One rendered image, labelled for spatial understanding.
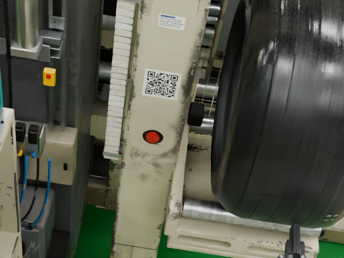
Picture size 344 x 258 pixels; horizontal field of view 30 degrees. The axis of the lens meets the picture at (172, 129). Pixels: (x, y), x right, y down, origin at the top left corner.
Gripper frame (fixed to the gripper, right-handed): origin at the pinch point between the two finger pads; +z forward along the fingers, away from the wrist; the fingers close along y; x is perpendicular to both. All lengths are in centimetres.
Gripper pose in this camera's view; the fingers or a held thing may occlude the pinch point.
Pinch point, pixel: (294, 241)
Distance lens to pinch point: 137.7
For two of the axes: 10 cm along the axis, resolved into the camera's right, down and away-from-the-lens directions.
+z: 1.1, -7.9, 6.0
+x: -1.2, 5.9, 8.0
